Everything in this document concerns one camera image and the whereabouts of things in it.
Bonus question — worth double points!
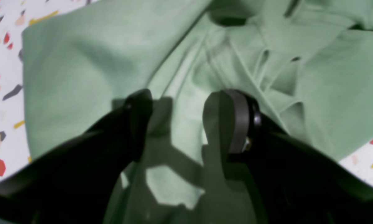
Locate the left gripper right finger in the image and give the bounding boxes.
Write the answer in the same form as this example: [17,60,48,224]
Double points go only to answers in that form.
[219,89,373,224]

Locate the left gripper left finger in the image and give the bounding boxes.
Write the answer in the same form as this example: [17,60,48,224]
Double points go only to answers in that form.
[0,89,153,224]

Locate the light green T-shirt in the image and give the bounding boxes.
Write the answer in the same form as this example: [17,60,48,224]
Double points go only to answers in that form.
[22,0,373,224]

